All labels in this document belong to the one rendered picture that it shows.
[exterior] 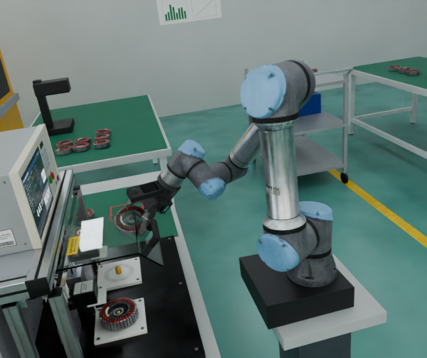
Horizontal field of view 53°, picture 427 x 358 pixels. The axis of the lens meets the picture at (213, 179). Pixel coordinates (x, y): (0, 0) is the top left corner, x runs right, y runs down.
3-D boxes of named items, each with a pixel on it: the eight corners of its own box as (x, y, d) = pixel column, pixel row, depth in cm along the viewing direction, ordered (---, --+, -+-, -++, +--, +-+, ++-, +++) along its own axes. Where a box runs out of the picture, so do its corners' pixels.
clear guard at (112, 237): (155, 224, 132) (152, 207, 130) (164, 267, 111) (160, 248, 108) (47, 246, 127) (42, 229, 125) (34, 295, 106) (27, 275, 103)
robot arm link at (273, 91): (321, 257, 119) (309, 57, 103) (292, 283, 109) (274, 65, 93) (285, 248, 128) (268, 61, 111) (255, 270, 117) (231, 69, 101)
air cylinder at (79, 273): (85, 276, 152) (82, 263, 149) (84, 289, 145) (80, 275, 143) (71, 280, 151) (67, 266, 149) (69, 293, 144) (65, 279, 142)
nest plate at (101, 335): (143, 300, 136) (143, 297, 136) (147, 333, 123) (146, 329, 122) (96, 311, 134) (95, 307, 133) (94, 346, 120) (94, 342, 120)
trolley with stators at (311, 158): (303, 150, 454) (301, 52, 414) (352, 187, 363) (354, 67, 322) (250, 160, 445) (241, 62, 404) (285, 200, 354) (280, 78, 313)
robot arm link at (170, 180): (173, 177, 131) (162, 159, 135) (164, 187, 133) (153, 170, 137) (189, 180, 137) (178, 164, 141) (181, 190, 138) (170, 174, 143)
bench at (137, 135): (160, 160, 473) (148, 94, 443) (186, 246, 306) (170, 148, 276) (59, 179, 456) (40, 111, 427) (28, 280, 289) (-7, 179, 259)
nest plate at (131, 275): (139, 259, 158) (138, 256, 157) (142, 283, 144) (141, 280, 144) (99, 268, 156) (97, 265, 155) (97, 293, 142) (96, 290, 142)
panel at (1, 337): (54, 258, 165) (33, 189, 153) (21, 402, 105) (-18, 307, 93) (51, 258, 165) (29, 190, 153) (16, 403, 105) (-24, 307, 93)
